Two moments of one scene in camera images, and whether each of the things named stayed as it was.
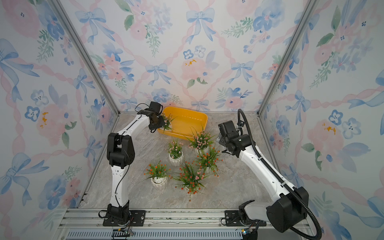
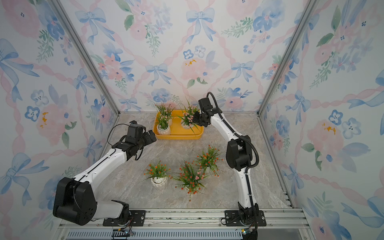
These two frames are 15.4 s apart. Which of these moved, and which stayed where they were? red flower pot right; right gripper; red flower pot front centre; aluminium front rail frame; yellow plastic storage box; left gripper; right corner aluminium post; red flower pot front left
Moved: left gripper; yellow plastic storage box; right gripper
Stayed: red flower pot right; red flower pot front left; red flower pot front centre; right corner aluminium post; aluminium front rail frame
